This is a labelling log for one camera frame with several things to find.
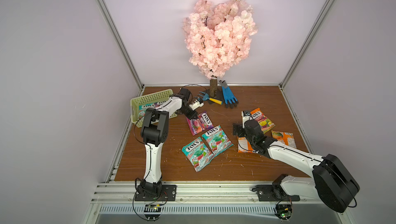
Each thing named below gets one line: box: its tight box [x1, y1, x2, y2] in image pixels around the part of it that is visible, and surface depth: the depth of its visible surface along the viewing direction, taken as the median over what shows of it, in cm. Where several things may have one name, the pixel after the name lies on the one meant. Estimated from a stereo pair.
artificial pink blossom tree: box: [183, 0, 258, 99], surface depth 70 cm
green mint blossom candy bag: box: [201, 124, 235, 156], surface depth 91 cm
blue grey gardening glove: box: [219, 80, 239, 109], surface depth 112 cm
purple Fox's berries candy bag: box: [186, 111, 214, 136], surface depth 97 cm
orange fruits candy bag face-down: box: [271, 130, 297, 149], surface depth 92 cm
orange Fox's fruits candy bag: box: [249, 107, 276, 135], surface depth 99 cm
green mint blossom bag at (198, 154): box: [181, 136, 214, 173], surface depth 85 cm
